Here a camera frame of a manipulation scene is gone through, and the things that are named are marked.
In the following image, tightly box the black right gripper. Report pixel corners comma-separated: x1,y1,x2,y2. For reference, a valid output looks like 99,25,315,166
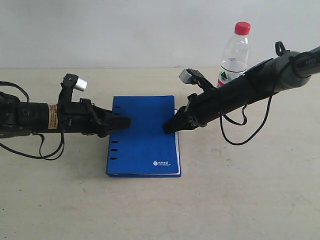
162,88,221,134

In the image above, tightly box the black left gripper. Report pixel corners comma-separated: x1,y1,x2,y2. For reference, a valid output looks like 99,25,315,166
58,98,131,138

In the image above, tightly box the blue ring binder notebook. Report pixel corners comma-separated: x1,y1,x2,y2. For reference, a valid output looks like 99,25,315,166
105,95,182,178

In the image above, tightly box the clear plastic water bottle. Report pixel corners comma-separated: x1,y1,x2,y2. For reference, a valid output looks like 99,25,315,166
216,21,251,88

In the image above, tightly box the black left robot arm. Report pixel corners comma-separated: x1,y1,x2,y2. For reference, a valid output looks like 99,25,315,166
0,92,131,139

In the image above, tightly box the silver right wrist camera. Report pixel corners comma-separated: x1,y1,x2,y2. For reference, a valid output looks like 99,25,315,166
178,68,216,92

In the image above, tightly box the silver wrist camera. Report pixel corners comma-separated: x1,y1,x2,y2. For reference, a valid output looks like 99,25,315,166
58,73,87,103
178,68,216,92

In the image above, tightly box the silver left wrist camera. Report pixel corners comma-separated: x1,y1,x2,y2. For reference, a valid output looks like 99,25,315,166
58,73,87,103

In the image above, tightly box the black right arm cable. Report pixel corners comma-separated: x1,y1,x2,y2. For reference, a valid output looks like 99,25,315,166
219,94,274,146

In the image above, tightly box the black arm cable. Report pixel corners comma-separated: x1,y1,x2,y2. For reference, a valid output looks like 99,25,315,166
219,94,274,146
0,80,65,161

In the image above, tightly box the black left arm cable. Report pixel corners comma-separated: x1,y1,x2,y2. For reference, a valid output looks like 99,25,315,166
0,80,65,161

